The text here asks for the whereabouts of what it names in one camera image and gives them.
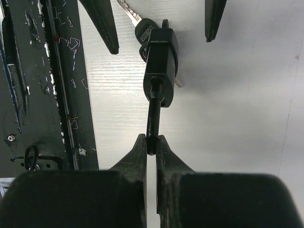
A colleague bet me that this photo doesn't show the black padlock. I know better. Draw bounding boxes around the black padlock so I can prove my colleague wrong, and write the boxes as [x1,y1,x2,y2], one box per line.
[143,19,179,155]

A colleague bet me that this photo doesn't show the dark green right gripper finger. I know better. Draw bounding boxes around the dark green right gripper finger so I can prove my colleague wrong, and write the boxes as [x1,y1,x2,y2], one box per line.
[80,0,119,54]
[205,0,227,42]

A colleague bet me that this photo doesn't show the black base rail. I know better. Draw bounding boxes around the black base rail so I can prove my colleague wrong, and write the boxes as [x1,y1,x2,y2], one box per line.
[0,0,98,178]

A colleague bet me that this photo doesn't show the keys of black padlock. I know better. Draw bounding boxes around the keys of black padlock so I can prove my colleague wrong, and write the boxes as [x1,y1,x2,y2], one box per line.
[117,0,182,87]

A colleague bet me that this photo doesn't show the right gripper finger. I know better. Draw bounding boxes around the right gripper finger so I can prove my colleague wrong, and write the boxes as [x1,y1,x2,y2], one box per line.
[156,135,302,228]
[0,134,147,228]

